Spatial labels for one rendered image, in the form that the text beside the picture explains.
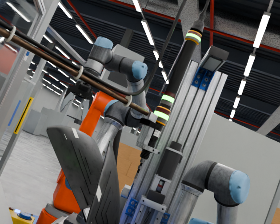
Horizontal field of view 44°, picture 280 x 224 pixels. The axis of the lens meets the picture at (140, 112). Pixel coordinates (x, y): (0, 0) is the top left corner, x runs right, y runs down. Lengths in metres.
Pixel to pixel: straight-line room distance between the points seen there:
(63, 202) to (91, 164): 3.93
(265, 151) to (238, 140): 0.25
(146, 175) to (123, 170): 7.18
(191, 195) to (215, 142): 1.57
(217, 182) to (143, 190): 0.59
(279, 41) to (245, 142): 6.66
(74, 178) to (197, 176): 0.64
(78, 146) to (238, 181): 0.66
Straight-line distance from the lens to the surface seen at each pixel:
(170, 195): 1.89
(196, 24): 1.05
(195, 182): 1.42
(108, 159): 0.64
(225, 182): 1.38
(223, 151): 2.99
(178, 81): 1.00
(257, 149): 3.12
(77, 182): 0.91
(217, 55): 1.67
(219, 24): 9.62
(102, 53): 1.49
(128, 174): 9.04
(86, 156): 0.97
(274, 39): 9.55
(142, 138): 0.95
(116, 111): 1.85
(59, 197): 4.87
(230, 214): 1.51
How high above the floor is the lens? 1.43
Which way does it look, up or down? 7 degrees up
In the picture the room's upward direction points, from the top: 23 degrees clockwise
